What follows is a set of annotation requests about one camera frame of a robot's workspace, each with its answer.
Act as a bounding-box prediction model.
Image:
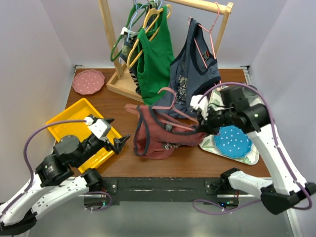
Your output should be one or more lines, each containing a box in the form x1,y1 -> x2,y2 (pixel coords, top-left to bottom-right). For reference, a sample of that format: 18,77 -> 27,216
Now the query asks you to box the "black mounting base plate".
97,177 -> 239,209

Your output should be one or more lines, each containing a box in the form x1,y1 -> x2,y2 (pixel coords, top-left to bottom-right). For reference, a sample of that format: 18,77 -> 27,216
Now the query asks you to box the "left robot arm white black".
0,115 -> 130,237

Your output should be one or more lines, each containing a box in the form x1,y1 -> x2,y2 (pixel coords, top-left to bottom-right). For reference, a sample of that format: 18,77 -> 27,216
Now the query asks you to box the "blue dotted plate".
214,125 -> 252,159

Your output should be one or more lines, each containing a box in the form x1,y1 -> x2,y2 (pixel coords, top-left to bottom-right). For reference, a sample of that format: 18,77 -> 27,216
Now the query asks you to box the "pink wire hanger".
152,87 -> 198,128
185,15 -> 221,95

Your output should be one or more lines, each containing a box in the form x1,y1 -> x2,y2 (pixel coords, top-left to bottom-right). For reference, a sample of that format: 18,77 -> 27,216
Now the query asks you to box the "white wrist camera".
190,95 -> 209,120
84,115 -> 112,141

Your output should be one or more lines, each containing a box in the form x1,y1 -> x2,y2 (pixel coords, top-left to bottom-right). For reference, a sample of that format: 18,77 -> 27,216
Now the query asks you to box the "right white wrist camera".
190,95 -> 209,120

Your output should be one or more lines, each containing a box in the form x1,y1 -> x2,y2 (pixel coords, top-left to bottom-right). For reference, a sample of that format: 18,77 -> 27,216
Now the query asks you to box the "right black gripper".
197,104 -> 235,135

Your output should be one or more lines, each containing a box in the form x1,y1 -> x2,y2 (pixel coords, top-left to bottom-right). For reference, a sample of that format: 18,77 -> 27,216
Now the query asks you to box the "leaf pattern tray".
199,86 -> 263,165

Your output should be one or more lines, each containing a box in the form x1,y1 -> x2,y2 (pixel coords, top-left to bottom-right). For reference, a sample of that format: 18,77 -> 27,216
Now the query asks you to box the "light blue hanger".
118,0 -> 163,64

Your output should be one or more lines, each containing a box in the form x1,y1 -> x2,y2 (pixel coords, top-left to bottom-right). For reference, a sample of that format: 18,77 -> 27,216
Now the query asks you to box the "zebra pattern garment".
120,28 -> 142,96

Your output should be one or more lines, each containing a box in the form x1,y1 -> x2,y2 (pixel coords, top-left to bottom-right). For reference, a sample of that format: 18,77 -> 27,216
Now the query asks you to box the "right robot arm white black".
190,82 -> 316,215

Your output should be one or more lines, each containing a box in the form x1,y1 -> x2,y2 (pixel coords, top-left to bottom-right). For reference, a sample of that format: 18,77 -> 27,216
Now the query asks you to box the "wooden clothes rack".
98,0 -> 234,102

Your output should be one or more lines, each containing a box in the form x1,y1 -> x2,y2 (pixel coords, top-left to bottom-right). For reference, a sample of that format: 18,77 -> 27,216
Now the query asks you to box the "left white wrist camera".
84,115 -> 112,141

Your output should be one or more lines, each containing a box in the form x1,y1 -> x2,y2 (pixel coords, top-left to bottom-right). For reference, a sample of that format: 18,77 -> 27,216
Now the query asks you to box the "pink dotted plate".
72,69 -> 105,95

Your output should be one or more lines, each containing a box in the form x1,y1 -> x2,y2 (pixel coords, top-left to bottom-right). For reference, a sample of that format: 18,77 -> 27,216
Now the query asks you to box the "green tank top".
137,5 -> 174,105

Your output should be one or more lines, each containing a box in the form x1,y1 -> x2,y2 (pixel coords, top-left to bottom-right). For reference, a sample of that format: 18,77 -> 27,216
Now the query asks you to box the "green hanger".
110,1 -> 149,62

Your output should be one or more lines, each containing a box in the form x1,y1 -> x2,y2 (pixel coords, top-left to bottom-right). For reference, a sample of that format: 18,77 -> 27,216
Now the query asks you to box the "red tank top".
125,104 -> 208,160

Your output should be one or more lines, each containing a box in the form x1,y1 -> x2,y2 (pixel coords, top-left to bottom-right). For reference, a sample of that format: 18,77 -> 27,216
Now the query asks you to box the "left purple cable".
0,119 -> 113,223

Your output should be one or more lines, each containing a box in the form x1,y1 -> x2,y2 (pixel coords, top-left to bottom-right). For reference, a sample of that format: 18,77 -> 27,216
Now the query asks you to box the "yellow hanger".
126,4 -> 172,69

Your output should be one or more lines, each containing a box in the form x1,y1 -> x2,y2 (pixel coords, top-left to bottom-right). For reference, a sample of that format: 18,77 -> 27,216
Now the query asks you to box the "navy blue tank top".
168,18 -> 221,118

